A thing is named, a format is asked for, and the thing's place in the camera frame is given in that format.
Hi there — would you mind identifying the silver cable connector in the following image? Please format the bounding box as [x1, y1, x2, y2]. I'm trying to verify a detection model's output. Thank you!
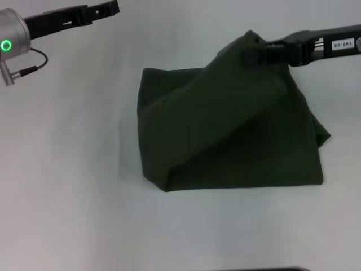
[0, 60, 23, 86]

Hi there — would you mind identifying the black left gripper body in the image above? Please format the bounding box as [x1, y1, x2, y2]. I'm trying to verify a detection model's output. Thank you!
[23, 5, 93, 41]

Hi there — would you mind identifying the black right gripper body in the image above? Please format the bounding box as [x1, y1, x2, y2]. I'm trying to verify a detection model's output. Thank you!
[284, 23, 361, 68]

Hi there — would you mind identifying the dark green FREE! t-shirt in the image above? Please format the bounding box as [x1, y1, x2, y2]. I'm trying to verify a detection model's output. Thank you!
[136, 30, 332, 193]

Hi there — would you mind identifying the dark grey gripper cable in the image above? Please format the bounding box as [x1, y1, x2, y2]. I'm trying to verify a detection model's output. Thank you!
[19, 47, 49, 75]

